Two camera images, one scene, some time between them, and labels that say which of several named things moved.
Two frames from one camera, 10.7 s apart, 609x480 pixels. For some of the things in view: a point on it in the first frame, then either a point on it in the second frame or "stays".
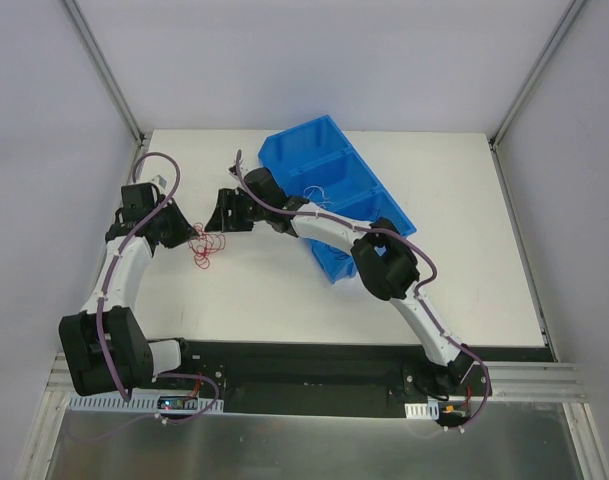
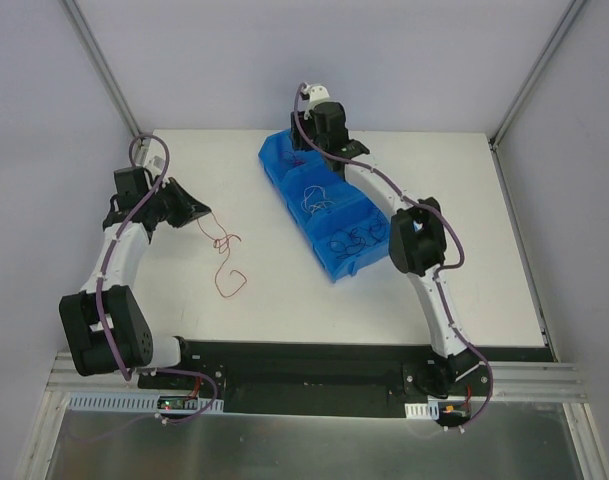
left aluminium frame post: (104, 70) stays
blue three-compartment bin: (316, 163) stays
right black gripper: (235, 211) → (298, 131)
